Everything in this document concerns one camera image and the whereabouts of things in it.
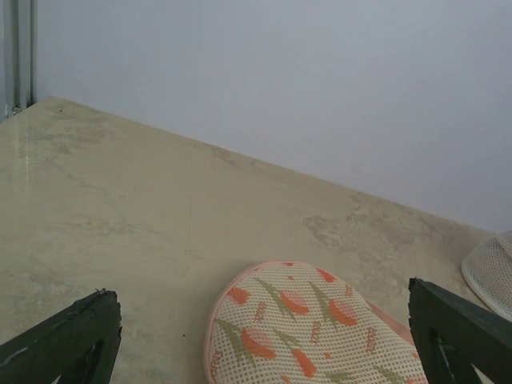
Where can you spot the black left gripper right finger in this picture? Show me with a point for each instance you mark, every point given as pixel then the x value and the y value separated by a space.
pixel 456 339

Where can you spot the aluminium frame post left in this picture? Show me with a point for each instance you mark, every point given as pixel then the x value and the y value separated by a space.
pixel 18 56

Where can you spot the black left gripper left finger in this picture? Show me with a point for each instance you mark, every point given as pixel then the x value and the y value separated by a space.
pixel 76 345

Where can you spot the white cylindrical mesh bag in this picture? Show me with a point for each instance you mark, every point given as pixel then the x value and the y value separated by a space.
pixel 487 271

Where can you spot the floral mesh laundry bag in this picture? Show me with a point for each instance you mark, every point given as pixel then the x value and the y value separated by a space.
pixel 291 322

